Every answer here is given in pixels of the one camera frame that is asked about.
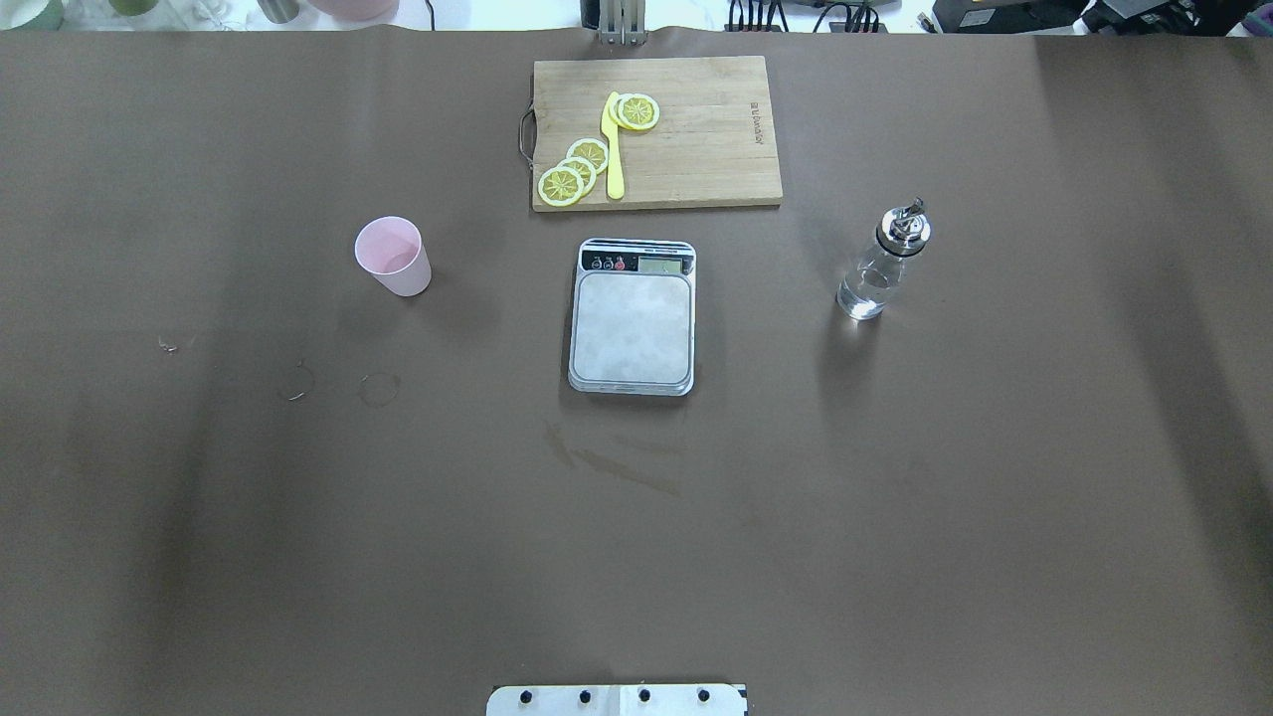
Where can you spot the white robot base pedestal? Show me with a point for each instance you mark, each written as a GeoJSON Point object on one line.
{"type": "Point", "coordinates": [620, 699]}

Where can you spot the aluminium frame post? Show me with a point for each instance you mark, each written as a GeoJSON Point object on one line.
{"type": "Point", "coordinates": [617, 23]}

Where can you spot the lemon slice of pair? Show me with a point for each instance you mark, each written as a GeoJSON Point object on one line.
{"type": "Point", "coordinates": [640, 111]}
{"type": "Point", "coordinates": [617, 104]}

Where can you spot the wooden cutting board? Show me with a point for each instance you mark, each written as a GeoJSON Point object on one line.
{"type": "Point", "coordinates": [715, 145]}

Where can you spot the lemon slice row lower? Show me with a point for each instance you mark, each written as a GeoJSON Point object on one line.
{"type": "Point", "coordinates": [561, 186]}

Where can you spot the lemon slice row middle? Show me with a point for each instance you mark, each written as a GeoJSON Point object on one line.
{"type": "Point", "coordinates": [584, 169]}

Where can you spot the pink plastic cup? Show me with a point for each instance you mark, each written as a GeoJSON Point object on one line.
{"type": "Point", "coordinates": [391, 249]}

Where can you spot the lemon slice row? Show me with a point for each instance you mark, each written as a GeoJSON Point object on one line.
{"type": "Point", "coordinates": [584, 169]}
{"type": "Point", "coordinates": [561, 186]}
{"type": "Point", "coordinates": [595, 151]}

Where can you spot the lemon slice front of pair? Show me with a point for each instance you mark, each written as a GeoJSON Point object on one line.
{"type": "Point", "coordinates": [640, 111]}

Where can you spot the glass sauce bottle metal spout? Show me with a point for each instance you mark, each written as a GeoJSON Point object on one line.
{"type": "Point", "coordinates": [874, 279]}

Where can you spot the silver digital kitchen scale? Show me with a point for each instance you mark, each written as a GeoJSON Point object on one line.
{"type": "Point", "coordinates": [632, 321]}

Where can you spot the lemon slice row upper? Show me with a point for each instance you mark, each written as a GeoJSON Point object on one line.
{"type": "Point", "coordinates": [595, 151]}

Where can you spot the yellow plastic knife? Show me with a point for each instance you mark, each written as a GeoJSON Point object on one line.
{"type": "Point", "coordinates": [615, 179]}

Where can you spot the lemon slice back of pair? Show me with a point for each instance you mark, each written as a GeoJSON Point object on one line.
{"type": "Point", "coordinates": [617, 104]}

